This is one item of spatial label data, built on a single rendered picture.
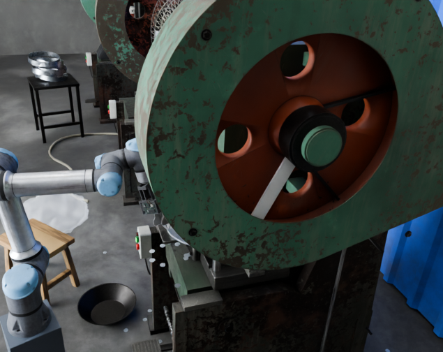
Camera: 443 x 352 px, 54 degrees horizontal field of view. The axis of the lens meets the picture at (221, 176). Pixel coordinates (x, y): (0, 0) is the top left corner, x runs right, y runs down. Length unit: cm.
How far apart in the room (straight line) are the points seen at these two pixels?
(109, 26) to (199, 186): 179
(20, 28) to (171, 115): 720
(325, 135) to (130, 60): 188
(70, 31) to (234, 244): 711
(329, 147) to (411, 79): 29
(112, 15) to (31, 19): 540
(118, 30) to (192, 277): 159
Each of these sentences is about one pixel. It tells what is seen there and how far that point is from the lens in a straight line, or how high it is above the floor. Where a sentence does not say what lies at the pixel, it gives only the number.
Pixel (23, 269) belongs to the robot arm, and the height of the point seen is 68.
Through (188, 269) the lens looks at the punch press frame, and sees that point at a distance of 169.
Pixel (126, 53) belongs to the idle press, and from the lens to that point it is 274.
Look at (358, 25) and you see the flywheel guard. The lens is 107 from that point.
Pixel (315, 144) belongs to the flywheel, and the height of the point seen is 134.
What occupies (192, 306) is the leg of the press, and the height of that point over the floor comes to 64.
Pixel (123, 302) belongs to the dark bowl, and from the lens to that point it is 250.
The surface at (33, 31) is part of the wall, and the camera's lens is 807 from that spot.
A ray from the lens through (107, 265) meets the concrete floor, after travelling 277.
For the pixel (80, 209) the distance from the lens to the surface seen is 305.
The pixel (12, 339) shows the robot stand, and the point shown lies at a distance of 183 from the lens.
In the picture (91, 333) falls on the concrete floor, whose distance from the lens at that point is 239.
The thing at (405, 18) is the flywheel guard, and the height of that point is 161.
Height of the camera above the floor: 174
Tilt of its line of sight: 28 degrees down
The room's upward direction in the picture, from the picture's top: 3 degrees clockwise
